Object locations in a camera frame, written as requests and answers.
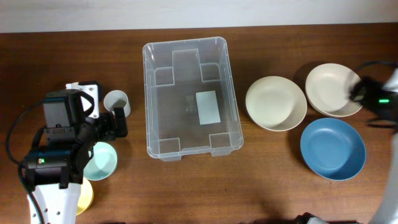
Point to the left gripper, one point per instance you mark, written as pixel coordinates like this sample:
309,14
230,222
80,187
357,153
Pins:
110,132

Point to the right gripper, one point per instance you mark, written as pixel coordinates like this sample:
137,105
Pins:
368,98

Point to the beige bowl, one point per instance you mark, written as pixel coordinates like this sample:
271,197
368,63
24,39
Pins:
328,87
276,103

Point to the blue bowl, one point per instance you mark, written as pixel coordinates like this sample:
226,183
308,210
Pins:
333,149

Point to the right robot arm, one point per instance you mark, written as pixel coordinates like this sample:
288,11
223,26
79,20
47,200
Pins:
387,210

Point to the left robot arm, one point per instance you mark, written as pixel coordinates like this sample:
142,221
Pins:
52,172

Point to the grey cup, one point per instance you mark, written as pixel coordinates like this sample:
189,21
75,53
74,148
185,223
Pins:
117,99

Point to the mint green bowl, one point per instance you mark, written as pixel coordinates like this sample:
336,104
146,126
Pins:
103,163

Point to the yellow bowl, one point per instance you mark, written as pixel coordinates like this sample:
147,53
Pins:
86,196

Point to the clear plastic storage bin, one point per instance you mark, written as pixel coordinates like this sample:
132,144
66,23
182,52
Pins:
174,72

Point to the white label in bin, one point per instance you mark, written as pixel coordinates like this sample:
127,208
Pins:
207,105

